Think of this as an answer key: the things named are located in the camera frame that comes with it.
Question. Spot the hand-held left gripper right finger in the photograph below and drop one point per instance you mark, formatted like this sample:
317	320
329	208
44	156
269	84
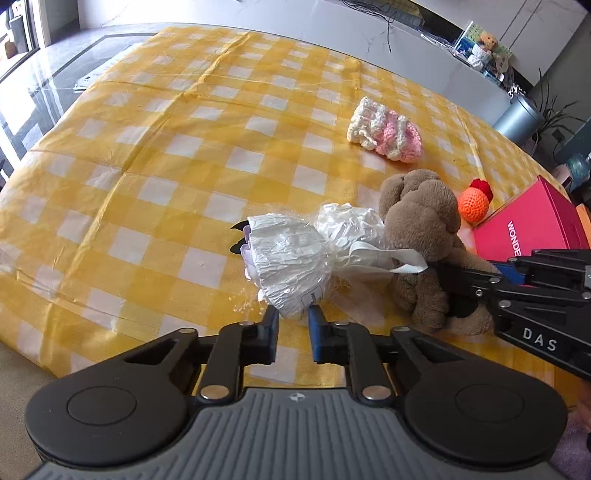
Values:
315	334

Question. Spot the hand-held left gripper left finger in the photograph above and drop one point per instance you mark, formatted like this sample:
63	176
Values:
272	325

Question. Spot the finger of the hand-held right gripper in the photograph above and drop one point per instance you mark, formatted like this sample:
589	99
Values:
461	277
508	272

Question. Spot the plastic plush toy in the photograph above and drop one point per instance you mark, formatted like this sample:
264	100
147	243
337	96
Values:
286	258

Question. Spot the brown plush toy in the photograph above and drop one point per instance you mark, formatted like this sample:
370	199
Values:
425	217

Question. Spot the red cardboard box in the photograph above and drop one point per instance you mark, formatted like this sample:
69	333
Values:
531	221

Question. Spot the orange crochet ball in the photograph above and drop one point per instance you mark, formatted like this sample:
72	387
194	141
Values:
473	205

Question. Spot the pink cloth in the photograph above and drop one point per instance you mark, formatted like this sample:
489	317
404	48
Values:
572	443

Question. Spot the blue water bottle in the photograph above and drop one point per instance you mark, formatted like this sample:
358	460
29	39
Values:
579	168

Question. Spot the grey cylindrical bin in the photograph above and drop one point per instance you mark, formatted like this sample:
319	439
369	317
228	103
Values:
517	120

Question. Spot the pink white crochet piece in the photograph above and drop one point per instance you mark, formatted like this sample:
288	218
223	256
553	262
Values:
388	131

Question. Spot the green potted plant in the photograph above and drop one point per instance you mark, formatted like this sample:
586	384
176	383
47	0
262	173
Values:
556	106

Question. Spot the yellow checkered tablecloth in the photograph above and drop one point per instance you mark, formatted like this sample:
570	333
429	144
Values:
161	161

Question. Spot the small teddy bear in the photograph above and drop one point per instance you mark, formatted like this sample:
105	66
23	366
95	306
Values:
485	44

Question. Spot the white low cabinet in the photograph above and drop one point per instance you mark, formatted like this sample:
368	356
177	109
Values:
300	18

